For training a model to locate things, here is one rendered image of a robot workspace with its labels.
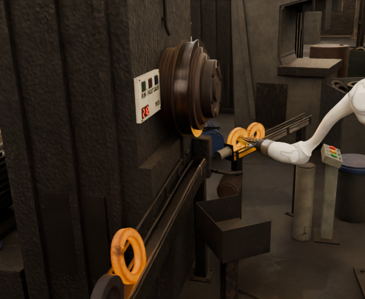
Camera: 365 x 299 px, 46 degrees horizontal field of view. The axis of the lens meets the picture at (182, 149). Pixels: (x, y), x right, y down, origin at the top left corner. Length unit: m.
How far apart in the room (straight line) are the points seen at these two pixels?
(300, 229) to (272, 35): 2.39
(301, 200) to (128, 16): 1.72
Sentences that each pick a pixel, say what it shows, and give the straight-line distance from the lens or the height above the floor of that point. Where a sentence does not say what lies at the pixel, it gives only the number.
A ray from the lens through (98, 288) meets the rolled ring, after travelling 1.27.
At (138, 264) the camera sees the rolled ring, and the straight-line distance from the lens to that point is 1.55.
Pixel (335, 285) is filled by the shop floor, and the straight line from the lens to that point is 2.64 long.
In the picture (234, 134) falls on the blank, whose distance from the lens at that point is 2.54.
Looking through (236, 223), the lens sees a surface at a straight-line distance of 1.87.
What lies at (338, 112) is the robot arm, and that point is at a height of 0.98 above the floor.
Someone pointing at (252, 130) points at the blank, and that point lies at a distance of 2.65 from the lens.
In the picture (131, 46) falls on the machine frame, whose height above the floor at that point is 1.36.
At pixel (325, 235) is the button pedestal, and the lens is 3.03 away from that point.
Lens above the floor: 1.49
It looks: 18 degrees down
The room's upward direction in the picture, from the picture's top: 2 degrees counter-clockwise
